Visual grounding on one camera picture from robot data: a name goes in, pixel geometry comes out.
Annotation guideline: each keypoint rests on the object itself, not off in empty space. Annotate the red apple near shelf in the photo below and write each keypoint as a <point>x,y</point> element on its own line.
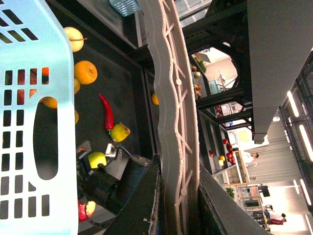
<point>85,211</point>

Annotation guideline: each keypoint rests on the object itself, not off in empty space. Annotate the small blue plastic basket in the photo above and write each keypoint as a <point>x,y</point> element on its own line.
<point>125,7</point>

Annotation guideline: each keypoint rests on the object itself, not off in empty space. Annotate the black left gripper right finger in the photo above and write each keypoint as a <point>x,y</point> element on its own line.
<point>112,151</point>

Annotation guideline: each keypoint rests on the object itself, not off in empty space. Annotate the brown basket handle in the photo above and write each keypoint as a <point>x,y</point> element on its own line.
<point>177,126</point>

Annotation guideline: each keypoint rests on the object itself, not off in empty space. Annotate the yellow apple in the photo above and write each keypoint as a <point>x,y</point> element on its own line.
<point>85,72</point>

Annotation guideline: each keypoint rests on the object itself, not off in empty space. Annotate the white pear with stem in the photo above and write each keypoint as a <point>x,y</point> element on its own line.
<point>75,37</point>

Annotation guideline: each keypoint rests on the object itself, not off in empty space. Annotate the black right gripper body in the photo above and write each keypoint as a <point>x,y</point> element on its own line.
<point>106,190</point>

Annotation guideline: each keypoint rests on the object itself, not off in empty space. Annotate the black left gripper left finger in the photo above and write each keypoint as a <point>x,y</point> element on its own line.
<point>82,152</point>

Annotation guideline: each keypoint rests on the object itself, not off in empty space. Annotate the yellow green lemon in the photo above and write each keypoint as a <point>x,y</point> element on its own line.
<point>96,158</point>

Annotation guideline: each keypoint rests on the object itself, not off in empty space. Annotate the red chili pepper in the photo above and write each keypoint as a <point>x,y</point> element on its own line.
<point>109,120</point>

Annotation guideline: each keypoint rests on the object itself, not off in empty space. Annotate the black metal display shelf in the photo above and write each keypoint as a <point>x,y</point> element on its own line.
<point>253,170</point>

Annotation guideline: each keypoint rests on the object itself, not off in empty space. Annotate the yellow pear with stem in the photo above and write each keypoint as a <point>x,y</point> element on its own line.
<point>119,132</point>

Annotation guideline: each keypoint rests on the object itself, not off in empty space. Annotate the orange fruit near front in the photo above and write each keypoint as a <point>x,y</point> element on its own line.
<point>154,99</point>

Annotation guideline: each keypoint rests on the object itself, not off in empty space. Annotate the large light blue basket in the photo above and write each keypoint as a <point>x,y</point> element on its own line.
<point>38,194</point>

